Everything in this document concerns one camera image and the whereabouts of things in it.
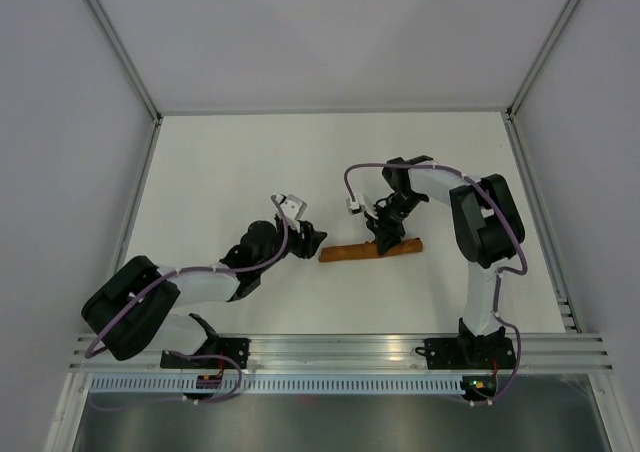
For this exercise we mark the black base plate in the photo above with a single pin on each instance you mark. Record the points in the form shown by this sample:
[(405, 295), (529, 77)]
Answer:
[(212, 354), (460, 354)]

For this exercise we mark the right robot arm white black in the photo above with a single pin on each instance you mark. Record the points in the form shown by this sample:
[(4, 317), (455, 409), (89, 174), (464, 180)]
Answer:
[(488, 229)]

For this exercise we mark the aluminium mounting rail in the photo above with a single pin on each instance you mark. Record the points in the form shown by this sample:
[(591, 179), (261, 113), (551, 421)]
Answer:
[(561, 353)]

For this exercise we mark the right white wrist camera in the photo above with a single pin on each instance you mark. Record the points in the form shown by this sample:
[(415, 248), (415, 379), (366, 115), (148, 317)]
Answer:
[(361, 204)]

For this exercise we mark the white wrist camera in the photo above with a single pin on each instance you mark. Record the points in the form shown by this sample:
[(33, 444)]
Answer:
[(290, 209), (361, 204)]

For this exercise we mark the orange cloth napkin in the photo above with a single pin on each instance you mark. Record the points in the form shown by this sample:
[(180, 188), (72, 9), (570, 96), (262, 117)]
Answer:
[(367, 251)]

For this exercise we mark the rear aluminium frame bar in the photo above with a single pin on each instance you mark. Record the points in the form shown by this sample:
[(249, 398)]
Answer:
[(335, 110)]

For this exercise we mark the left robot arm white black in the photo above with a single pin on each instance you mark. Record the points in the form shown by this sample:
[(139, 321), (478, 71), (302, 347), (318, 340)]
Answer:
[(138, 303)]

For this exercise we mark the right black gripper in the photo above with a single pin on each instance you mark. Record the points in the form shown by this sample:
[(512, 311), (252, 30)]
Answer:
[(386, 234)]

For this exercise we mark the left aluminium side rail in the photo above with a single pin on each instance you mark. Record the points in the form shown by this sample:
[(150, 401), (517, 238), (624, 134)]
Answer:
[(138, 182)]

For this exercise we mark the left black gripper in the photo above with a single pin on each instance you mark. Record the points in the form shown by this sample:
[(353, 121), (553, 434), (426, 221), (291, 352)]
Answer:
[(307, 247)]

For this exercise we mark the aluminium frame post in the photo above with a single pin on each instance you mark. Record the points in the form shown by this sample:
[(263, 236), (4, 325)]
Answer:
[(103, 21), (549, 44)]

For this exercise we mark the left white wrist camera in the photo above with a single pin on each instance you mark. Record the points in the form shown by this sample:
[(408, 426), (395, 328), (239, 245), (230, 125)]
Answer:
[(290, 209)]

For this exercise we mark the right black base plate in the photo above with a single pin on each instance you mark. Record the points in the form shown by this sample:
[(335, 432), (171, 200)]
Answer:
[(460, 354)]

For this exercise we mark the left aluminium frame post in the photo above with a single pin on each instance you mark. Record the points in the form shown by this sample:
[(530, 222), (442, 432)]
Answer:
[(103, 21)]

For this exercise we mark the right aluminium frame post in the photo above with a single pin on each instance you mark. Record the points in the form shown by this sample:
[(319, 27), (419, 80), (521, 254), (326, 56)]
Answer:
[(549, 44)]

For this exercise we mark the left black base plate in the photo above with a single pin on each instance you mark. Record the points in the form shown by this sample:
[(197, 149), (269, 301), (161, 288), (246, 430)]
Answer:
[(212, 354)]

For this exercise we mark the right aluminium side rail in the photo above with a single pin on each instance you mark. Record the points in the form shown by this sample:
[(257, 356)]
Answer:
[(542, 225)]

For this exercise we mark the aluminium side rail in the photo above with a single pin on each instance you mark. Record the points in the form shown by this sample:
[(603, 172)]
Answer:
[(542, 225), (138, 182)]

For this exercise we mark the white slotted cable duct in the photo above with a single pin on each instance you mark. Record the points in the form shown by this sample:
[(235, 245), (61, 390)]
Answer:
[(385, 384)]

